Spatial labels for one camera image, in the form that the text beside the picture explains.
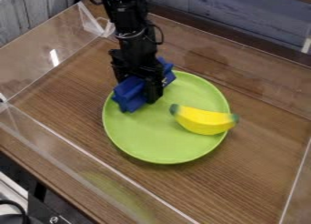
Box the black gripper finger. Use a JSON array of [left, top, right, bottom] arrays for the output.
[[110, 56, 128, 83], [144, 73, 164, 104]]

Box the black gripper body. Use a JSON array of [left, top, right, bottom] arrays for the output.
[[108, 33, 164, 79]]

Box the blue plastic block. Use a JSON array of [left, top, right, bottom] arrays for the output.
[[112, 56, 176, 113]]

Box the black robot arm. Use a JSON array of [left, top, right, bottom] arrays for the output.
[[101, 0, 164, 104]]

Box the green plate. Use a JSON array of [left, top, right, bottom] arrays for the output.
[[101, 71, 229, 165]]

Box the yellow toy banana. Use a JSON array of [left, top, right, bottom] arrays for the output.
[[169, 104, 239, 135]]

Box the clear acrylic enclosure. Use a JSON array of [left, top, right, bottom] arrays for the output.
[[0, 5, 311, 224]]

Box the black cable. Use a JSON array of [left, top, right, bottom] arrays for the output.
[[0, 199, 29, 224]]

